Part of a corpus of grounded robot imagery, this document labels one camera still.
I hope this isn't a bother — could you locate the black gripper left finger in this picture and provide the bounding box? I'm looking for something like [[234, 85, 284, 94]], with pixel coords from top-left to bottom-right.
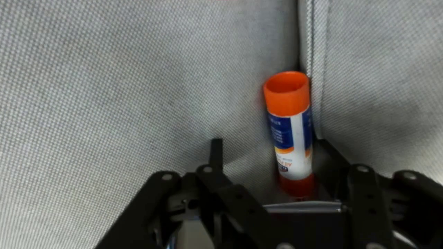
[[94, 137, 281, 249]]

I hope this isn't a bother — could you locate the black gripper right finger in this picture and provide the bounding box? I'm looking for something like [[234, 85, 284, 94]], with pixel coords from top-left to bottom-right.
[[317, 137, 443, 249]]

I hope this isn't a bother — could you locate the orange capped glue stick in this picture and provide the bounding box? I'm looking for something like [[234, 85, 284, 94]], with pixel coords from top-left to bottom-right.
[[262, 69, 321, 199]]

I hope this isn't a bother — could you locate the large plain gray pillow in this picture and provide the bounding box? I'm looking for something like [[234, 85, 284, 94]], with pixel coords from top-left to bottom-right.
[[297, 0, 443, 188]]

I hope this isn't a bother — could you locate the small plain gray pillow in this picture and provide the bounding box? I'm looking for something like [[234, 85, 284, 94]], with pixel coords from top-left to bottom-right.
[[0, 0, 309, 249]]

